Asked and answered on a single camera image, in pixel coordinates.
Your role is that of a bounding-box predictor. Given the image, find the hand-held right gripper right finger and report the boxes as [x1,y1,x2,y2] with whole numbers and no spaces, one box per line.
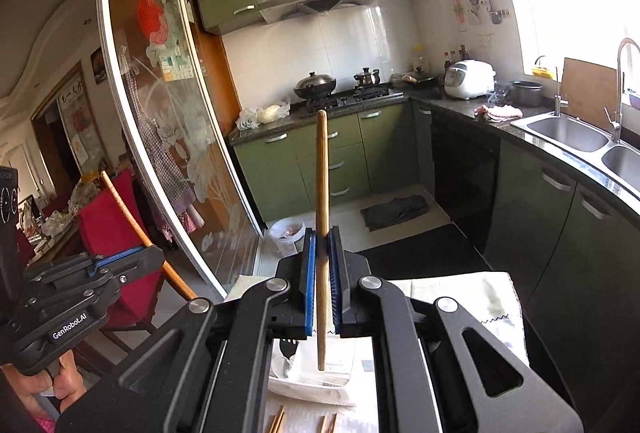
[327,226,584,433]

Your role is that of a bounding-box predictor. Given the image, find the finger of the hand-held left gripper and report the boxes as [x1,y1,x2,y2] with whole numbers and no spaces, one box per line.
[17,283,124,333]
[23,246,166,295]

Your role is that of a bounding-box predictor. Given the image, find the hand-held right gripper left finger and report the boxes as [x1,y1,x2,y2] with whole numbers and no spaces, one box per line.
[55,228,317,433]

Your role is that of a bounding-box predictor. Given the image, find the white plastic utensil tray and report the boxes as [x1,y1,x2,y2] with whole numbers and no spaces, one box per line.
[268,337,357,407]

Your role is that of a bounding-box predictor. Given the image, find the person's left hand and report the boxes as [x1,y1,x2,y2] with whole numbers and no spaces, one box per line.
[0,354,89,415]

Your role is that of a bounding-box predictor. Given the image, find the red wooden chair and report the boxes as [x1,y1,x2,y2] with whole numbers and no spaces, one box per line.
[74,170,202,350]

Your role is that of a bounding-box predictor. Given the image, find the white trash bin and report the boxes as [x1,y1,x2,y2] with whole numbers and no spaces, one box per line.
[268,218,307,259]

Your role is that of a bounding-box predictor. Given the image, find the cluttered table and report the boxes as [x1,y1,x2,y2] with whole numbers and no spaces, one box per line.
[19,183,87,265]

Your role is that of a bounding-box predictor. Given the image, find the dark floor cloth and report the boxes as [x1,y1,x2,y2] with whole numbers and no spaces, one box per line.
[359,195,431,233]

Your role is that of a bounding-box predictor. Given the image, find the white table cloth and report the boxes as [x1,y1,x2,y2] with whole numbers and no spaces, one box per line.
[225,270,527,433]

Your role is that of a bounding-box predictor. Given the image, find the green base cabinets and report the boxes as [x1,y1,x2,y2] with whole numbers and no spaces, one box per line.
[230,100,640,345]

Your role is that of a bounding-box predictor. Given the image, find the etched glass sliding door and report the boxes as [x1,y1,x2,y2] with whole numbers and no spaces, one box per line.
[96,0,266,302]

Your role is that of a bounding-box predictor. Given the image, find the black built-in appliance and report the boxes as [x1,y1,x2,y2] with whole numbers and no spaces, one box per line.
[430,108,501,255]

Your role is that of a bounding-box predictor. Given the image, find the bagged white dough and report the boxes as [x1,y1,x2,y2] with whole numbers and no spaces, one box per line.
[256,98,292,125]

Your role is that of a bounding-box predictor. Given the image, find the white plastic bag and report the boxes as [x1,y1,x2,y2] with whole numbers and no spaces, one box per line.
[235,107,261,132]

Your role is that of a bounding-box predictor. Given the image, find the black gas stove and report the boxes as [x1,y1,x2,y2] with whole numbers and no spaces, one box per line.
[299,86,402,112]

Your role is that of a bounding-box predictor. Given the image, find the small framed picture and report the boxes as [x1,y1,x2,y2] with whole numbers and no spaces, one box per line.
[89,48,107,82]

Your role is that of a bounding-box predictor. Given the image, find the black lidded wok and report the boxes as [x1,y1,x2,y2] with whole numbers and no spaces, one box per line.
[292,71,339,102]

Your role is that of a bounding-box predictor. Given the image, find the dark kettle on stove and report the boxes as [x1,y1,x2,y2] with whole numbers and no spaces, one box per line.
[353,66,384,89]

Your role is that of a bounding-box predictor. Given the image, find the black frying pan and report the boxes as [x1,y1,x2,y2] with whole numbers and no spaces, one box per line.
[400,72,446,90]

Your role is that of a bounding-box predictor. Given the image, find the pink dish cloth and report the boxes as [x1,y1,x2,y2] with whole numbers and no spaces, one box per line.
[473,103,524,123]

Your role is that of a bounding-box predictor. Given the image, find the red paper decoration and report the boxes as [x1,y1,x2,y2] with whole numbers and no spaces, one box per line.
[136,0,169,47]

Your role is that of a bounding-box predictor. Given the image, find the white rice cooker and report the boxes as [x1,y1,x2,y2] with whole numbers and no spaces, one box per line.
[443,59,497,102]

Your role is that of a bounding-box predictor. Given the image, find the black inner pot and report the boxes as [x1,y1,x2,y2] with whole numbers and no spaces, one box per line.
[508,80,545,108]

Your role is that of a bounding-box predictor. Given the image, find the steel double sink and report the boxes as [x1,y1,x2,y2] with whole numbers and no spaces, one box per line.
[509,110,640,195]

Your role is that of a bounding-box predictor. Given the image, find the small steel faucet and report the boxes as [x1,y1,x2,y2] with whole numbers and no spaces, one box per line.
[533,55,571,117]

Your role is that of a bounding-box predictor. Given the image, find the pink hanging utensil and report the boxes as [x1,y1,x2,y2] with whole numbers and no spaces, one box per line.
[448,0,467,32]

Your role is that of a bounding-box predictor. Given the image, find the wooden cutting board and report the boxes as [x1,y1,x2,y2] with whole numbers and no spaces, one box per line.
[560,56,624,129]

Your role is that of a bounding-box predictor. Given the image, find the tall steel faucet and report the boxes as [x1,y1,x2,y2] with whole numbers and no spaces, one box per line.
[602,38,640,144]

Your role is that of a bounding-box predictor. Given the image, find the calligraphy wall poster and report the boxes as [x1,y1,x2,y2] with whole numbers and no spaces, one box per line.
[54,65,109,175]

